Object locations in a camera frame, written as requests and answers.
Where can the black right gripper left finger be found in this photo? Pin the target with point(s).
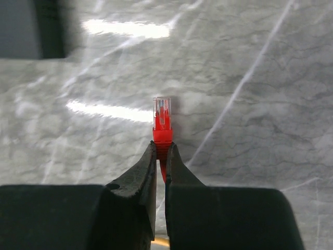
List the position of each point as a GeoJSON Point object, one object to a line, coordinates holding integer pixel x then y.
{"type": "Point", "coordinates": [117, 215]}

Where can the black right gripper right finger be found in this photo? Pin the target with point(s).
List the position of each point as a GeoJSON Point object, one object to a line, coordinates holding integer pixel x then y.
{"type": "Point", "coordinates": [214, 217]}

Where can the black network switch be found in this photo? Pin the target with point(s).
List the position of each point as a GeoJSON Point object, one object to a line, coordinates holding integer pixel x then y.
{"type": "Point", "coordinates": [39, 29]}

